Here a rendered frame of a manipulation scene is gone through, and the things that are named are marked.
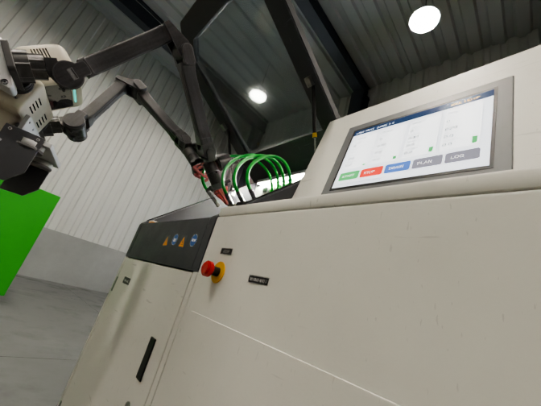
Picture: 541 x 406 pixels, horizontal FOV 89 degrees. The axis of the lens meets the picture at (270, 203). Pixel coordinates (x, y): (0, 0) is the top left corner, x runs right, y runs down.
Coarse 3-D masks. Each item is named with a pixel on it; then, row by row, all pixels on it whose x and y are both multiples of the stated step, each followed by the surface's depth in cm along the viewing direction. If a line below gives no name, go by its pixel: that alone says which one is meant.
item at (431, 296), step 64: (512, 64) 72; (320, 192) 90; (512, 192) 31; (256, 256) 58; (320, 256) 46; (384, 256) 38; (448, 256) 32; (512, 256) 28; (192, 320) 64; (256, 320) 50; (320, 320) 41; (384, 320) 34; (448, 320) 30; (512, 320) 26; (192, 384) 55; (256, 384) 44; (320, 384) 37; (384, 384) 32; (448, 384) 28; (512, 384) 25
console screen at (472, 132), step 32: (448, 96) 80; (480, 96) 71; (512, 96) 65; (352, 128) 102; (384, 128) 89; (416, 128) 79; (448, 128) 71; (480, 128) 65; (512, 128) 60; (352, 160) 89; (384, 160) 79; (416, 160) 71; (448, 160) 65; (480, 160) 59; (512, 160) 55
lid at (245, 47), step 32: (224, 0) 117; (256, 0) 111; (288, 0) 104; (192, 32) 137; (224, 32) 129; (256, 32) 119; (288, 32) 109; (224, 64) 140; (256, 64) 129; (288, 64) 119; (224, 96) 153; (256, 96) 139; (288, 96) 128; (320, 96) 117; (224, 128) 163; (256, 128) 153; (288, 128) 139; (320, 128) 128; (288, 160) 150
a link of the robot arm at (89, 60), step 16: (144, 32) 92; (160, 32) 94; (176, 32) 96; (112, 48) 87; (128, 48) 90; (144, 48) 92; (176, 48) 98; (64, 64) 80; (80, 64) 82; (96, 64) 86; (112, 64) 88; (64, 80) 81; (80, 80) 83
